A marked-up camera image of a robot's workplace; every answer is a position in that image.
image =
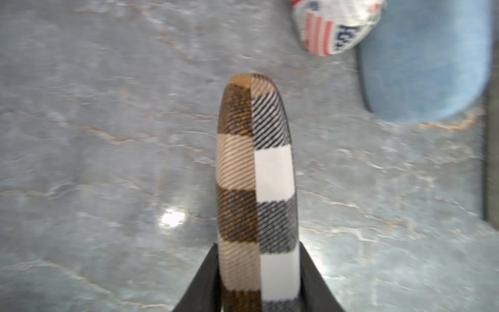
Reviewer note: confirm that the case with white sunglasses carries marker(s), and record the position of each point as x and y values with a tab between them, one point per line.
426	60

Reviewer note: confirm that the beige case brown sunglasses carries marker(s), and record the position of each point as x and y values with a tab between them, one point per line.
330	27

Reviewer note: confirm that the beige case black glasses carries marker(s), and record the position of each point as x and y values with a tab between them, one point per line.
257	209

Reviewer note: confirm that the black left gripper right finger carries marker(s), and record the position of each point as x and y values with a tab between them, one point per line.
315	294

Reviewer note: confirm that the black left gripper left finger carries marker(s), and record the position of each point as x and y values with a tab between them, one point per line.
204	294

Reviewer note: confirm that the green glasses case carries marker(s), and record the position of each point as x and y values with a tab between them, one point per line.
490	145

